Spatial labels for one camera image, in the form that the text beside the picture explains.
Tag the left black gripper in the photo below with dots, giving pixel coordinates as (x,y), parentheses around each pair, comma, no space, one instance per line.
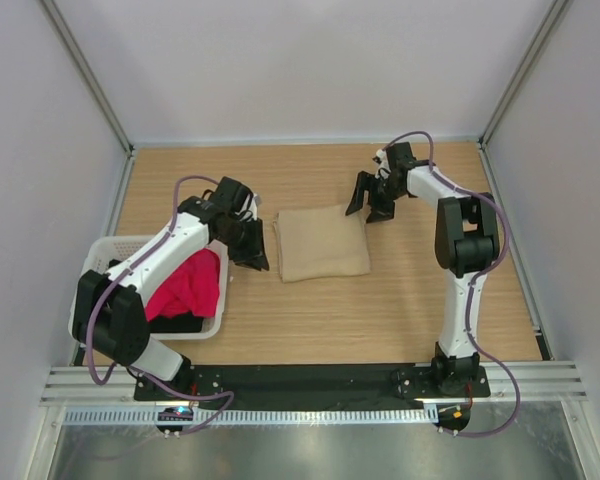
(253,255)

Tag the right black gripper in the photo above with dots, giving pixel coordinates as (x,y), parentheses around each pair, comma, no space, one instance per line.
(381,212)

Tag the beige t shirt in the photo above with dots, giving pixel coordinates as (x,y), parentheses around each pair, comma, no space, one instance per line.
(321,242)

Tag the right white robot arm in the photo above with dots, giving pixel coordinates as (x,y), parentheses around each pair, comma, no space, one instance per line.
(466,248)

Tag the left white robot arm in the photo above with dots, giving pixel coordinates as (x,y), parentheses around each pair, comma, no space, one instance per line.
(109,310)

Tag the pink t shirt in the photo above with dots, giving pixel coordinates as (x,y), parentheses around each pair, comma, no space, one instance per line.
(208,264)

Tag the black t shirt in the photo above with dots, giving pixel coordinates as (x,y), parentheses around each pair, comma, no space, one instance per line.
(179,303)

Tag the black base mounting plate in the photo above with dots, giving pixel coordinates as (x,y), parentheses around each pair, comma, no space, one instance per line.
(331,387)

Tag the white plastic laundry basket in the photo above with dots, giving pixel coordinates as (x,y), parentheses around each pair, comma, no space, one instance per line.
(114,251)

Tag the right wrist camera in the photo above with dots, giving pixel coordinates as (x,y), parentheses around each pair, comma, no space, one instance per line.
(389,158)

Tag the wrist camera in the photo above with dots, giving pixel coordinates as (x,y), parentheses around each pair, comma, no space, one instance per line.
(235,198)
(389,158)

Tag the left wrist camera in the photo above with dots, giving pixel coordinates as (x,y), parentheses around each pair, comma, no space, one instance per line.
(235,198)

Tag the white slotted cable duct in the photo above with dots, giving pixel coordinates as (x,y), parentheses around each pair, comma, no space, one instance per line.
(177,415)

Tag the aluminium front rail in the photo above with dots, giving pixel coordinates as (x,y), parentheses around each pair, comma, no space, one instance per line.
(537,381)

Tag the left aluminium frame post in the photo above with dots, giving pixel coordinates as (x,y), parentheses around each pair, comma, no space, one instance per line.
(86,73)

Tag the aluminium frame post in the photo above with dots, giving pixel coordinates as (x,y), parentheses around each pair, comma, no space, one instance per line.
(531,56)
(86,73)

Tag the right aluminium frame post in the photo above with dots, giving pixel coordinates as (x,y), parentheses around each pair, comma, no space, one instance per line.
(531,56)

